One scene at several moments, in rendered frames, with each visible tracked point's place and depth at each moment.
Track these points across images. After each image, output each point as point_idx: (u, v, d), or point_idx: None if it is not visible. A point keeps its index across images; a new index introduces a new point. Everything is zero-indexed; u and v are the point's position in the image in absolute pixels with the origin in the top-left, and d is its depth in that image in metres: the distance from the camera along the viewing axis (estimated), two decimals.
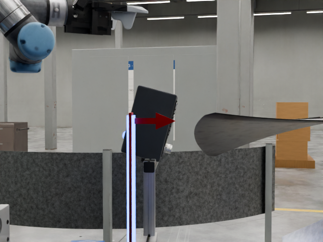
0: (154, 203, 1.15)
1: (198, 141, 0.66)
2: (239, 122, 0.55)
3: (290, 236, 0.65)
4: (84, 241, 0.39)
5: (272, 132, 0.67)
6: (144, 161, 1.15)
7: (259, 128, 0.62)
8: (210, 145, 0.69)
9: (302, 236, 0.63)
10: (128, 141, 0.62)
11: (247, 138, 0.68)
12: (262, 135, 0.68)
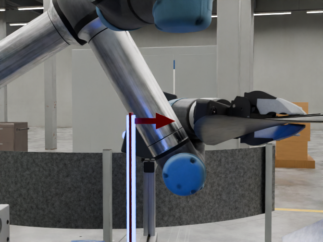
0: (154, 203, 1.15)
1: (198, 134, 0.66)
2: (240, 121, 0.55)
3: (290, 236, 0.65)
4: (84, 241, 0.39)
5: (271, 125, 0.67)
6: (144, 161, 1.15)
7: (259, 124, 0.62)
8: (209, 137, 0.69)
9: (302, 236, 0.63)
10: (128, 141, 0.62)
11: (246, 130, 0.68)
12: (261, 127, 0.68)
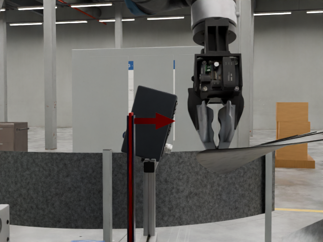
0: (154, 203, 1.15)
1: (206, 166, 0.70)
2: (234, 151, 0.59)
3: (290, 236, 0.65)
4: (84, 241, 0.39)
5: (276, 148, 0.70)
6: (144, 161, 1.15)
7: (259, 150, 0.65)
8: (218, 166, 0.73)
9: (302, 236, 0.63)
10: (128, 141, 0.62)
11: (253, 155, 0.71)
12: (267, 151, 0.71)
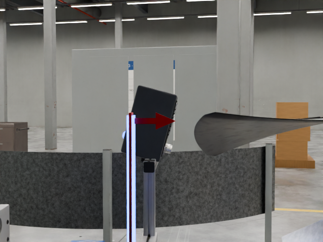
0: (154, 203, 1.15)
1: None
2: None
3: (290, 236, 0.65)
4: (84, 241, 0.39)
5: None
6: (144, 161, 1.15)
7: None
8: None
9: (302, 236, 0.63)
10: (128, 141, 0.62)
11: None
12: None
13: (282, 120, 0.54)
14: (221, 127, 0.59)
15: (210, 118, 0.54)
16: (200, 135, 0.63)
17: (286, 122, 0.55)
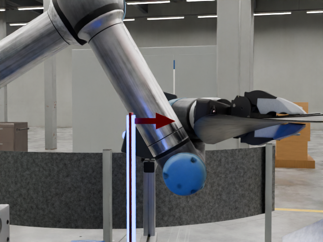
0: (154, 203, 1.15)
1: None
2: None
3: (290, 236, 0.65)
4: (84, 241, 0.39)
5: None
6: (144, 161, 1.15)
7: None
8: None
9: (302, 236, 0.63)
10: (128, 141, 0.62)
11: None
12: None
13: (282, 121, 0.54)
14: (221, 123, 0.59)
15: (211, 118, 0.54)
16: (199, 128, 0.63)
17: (287, 122, 0.55)
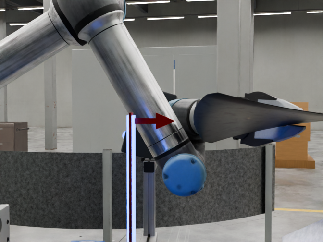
0: (154, 203, 1.15)
1: None
2: None
3: (290, 236, 0.65)
4: (84, 241, 0.39)
5: None
6: (144, 161, 1.15)
7: None
8: None
9: (302, 236, 0.63)
10: (128, 141, 0.62)
11: None
12: None
13: (283, 109, 0.54)
14: (222, 110, 0.59)
15: (212, 99, 0.54)
16: (199, 117, 0.63)
17: (287, 112, 0.55)
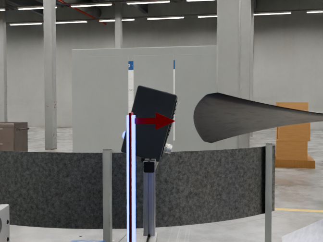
0: (154, 203, 1.15)
1: None
2: None
3: (290, 236, 0.65)
4: (84, 241, 0.39)
5: None
6: (144, 161, 1.15)
7: None
8: None
9: (302, 236, 0.63)
10: (128, 141, 0.62)
11: None
12: None
13: (283, 109, 0.54)
14: (222, 110, 0.59)
15: (212, 99, 0.54)
16: (199, 117, 0.63)
17: (287, 112, 0.55)
